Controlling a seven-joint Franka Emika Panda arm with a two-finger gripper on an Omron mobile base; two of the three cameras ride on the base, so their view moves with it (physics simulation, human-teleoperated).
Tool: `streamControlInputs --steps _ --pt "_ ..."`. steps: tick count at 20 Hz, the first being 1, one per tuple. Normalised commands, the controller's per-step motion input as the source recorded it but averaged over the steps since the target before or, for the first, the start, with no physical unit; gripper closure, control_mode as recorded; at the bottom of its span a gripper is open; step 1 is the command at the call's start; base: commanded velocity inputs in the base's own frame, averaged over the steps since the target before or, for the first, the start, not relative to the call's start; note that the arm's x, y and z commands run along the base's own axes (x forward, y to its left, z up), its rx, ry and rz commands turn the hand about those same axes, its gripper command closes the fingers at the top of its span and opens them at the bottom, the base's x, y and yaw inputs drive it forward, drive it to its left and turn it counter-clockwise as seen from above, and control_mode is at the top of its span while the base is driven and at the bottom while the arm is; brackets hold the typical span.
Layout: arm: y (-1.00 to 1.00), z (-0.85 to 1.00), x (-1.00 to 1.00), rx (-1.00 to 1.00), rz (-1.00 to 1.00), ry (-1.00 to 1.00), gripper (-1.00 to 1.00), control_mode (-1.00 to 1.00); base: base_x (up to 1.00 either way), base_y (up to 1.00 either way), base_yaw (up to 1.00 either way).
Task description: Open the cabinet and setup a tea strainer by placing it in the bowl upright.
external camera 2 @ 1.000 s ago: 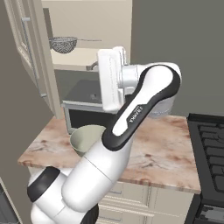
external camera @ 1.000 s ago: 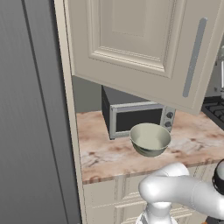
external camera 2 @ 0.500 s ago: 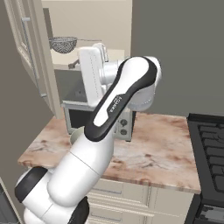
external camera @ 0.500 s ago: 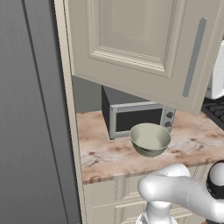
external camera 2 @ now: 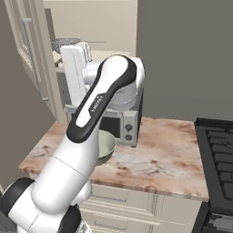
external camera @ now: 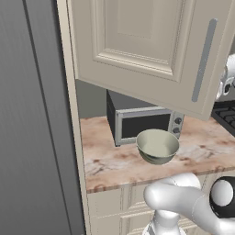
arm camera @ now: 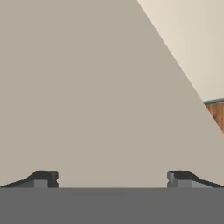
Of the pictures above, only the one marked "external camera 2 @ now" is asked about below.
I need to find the grey drawer handle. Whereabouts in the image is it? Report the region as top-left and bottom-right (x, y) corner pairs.
(90, 194), (129, 204)
(93, 220), (129, 229)

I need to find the grey bar cabinet handle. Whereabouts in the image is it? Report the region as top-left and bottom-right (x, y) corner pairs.
(22, 17), (50, 103)

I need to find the beige cabinet door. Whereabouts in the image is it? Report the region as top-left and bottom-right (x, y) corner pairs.
(4, 0), (68, 125)

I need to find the beige base cupboard door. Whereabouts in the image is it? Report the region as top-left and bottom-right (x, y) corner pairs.
(157, 194), (204, 233)

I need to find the beige wall cabinet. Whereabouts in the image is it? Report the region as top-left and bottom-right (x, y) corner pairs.
(42, 0), (139, 74)

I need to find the pale green bowl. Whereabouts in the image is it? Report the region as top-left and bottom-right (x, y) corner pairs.
(96, 129), (117, 167)

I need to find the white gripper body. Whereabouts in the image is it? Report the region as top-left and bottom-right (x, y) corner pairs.
(59, 45), (92, 105)

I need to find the grey microwave oven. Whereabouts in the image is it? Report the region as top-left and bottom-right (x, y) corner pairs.
(64, 89), (145, 148)

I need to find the black hob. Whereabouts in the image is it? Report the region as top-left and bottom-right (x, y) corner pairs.
(192, 116), (233, 233)

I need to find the beige drawer front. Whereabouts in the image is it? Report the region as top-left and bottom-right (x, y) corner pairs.
(79, 208), (160, 233)
(88, 182), (158, 214)

